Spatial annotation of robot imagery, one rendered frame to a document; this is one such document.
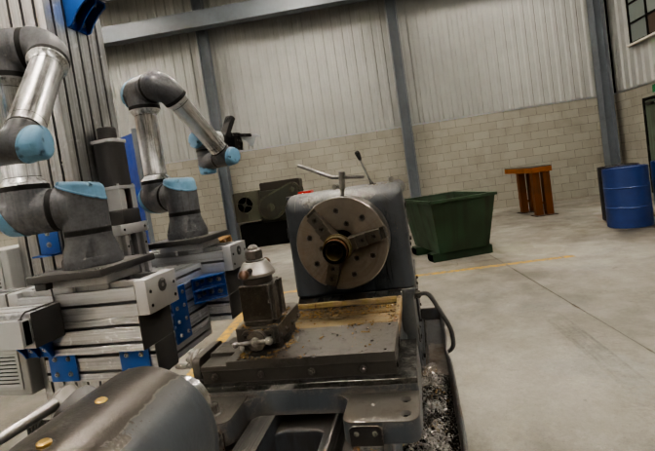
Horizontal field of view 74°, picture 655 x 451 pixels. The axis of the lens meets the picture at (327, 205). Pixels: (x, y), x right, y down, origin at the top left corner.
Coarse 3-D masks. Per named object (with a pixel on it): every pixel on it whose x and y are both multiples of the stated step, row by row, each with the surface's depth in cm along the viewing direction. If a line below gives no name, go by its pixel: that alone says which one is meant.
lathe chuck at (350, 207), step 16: (320, 208) 148; (336, 208) 147; (352, 208) 146; (368, 208) 145; (304, 224) 150; (336, 224) 148; (352, 224) 146; (368, 224) 145; (384, 224) 145; (304, 240) 150; (320, 240) 149; (384, 240) 145; (304, 256) 151; (320, 256) 150; (352, 256) 147; (368, 256) 146; (384, 256) 145; (320, 272) 150; (352, 272) 149; (368, 272) 147
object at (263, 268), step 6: (264, 258) 93; (246, 264) 90; (252, 264) 90; (258, 264) 90; (264, 264) 90; (270, 264) 92; (240, 270) 91; (252, 270) 89; (258, 270) 89; (264, 270) 90; (270, 270) 90; (252, 276) 88; (258, 276) 89; (264, 276) 89
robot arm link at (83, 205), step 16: (48, 192) 114; (64, 192) 113; (80, 192) 114; (96, 192) 117; (48, 208) 112; (64, 208) 113; (80, 208) 114; (96, 208) 116; (64, 224) 114; (80, 224) 114; (96, 224) 116
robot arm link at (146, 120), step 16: (128, 80) 170; (128, 96) 168; (144, 96) 165; (144, 112) 169; (144, 128) 169; (144, 144) 170; (160, 144) 173; (144, 160) 170; (160, 160) 172; (144, 176) 171; (160, 176) 170; (144, 192) 170; (144, 208) 173; (160, 208) 169
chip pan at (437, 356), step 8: (432, 320) 216; (440, 320) 215; (424, 328) 207; (432, 328) 206; (440, 328) 204; (432, 336) 196; (440, 336) 195; (432, 344) 188; (440, 344) 187; (432, 352) 180; (440, 352) 179; (432, 360) 172; (440, 360) 171; (440, 368) 164
